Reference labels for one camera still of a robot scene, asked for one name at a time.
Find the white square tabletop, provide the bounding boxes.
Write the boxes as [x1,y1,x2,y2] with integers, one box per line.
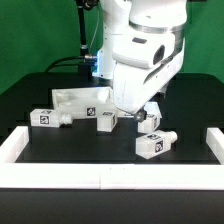
[52,87,116,119]

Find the white U-shaped fence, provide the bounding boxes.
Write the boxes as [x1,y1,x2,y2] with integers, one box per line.
[0,126,224,190]

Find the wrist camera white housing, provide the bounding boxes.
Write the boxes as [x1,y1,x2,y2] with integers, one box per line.
[113,34,175,69]

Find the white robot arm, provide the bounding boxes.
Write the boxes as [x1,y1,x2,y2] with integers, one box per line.
[93,0,187,122]

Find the black cables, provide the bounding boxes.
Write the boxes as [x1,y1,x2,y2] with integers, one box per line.
[44,54,99,73]

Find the white sheet with tags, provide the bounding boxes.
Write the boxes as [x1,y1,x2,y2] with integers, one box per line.
[124,101,163,119]

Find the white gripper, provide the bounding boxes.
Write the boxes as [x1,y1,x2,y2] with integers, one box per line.
[112,38,185,122]

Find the black camera pole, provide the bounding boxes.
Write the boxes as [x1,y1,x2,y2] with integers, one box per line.
[74,0,99,78]

